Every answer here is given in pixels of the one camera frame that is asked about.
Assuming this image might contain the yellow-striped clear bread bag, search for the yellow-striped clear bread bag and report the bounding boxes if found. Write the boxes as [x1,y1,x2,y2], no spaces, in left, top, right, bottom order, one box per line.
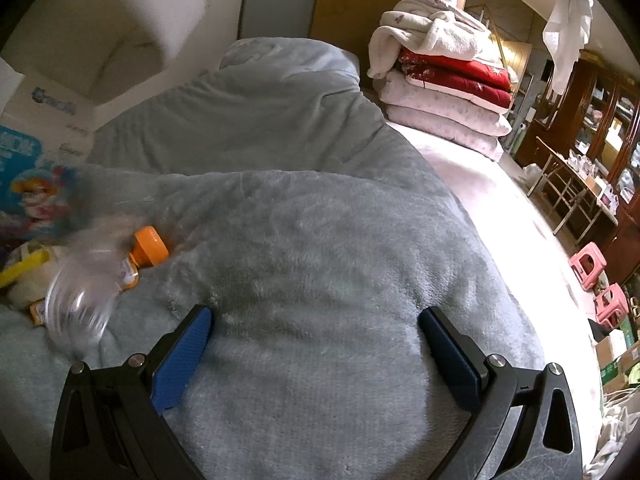
[0,240,66,311]

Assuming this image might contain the metal frame table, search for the metal frame table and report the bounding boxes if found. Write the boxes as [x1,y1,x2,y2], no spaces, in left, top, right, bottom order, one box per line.
[530,135,621,241]

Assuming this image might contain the dark wooden glass cabinet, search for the dark wooden glass cabinet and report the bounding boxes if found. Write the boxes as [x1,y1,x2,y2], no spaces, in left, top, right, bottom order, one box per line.
[530,50,640,286]

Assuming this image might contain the cardboard boxes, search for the cardboard boxes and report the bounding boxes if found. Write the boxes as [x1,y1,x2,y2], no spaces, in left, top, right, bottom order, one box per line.
[595,327,640,396]

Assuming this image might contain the white plastic bags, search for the white plastic bags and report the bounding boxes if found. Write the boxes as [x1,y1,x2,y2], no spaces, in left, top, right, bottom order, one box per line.
[585,400,640,476]

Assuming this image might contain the blue printed package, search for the blue printed package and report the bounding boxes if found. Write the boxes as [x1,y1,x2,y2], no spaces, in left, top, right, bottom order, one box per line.
[0,122,86,241]

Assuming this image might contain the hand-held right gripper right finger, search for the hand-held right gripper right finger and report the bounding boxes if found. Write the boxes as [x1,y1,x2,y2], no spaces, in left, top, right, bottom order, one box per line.
[417,306,583,480]

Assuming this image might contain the red folded quilt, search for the red folded quilt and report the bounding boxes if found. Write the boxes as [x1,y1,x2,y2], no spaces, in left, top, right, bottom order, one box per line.
[397,47,516,111]

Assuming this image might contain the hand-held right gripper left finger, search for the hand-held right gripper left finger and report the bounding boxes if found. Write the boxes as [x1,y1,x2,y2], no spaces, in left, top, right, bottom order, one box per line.
[49,304,216,480]

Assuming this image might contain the white fleece folded blanket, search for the white fleece folded blanket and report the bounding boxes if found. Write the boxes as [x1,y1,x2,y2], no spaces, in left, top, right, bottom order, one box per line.
[367,0,506,81]

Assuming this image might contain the grey fleece blanket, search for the grey fleece blanket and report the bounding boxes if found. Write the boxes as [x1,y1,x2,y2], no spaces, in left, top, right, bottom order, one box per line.
[0,37,601,480]

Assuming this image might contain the orange-capped drink pouch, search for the orange-capped drink pouch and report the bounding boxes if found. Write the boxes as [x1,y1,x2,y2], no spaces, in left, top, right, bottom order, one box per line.
[30,226,168,328]

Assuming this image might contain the clear plastic bottle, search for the clear plastic bottle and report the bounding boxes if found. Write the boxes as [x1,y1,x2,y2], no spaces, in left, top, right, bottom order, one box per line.
[44,170,146,356]

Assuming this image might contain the pink plastic stool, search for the pink plastic stool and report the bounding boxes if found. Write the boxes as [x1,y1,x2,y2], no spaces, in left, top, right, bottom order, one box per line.
[568,241,608,291]
[593,282,632,326]

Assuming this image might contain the pale pink folded quilt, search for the pale pink folded quilt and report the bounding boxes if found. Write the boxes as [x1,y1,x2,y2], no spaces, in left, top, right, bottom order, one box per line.
[377,70,513,161]

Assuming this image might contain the white hanging cloth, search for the white hanging cloth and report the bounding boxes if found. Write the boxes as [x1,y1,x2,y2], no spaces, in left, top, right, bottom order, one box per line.
[542,0,596,93]

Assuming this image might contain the pale pink bedsheet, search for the pale pink bedsheet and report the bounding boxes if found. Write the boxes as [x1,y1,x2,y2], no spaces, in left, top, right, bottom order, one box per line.
[390,125,606,461]

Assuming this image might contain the brown wooden headboard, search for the brown wooden headboard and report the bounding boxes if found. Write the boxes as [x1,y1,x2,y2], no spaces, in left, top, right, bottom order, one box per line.
[310,0,406,58]

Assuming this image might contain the white printed carton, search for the white printed carton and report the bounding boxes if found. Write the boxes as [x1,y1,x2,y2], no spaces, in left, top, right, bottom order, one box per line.
[0,55,96,136]

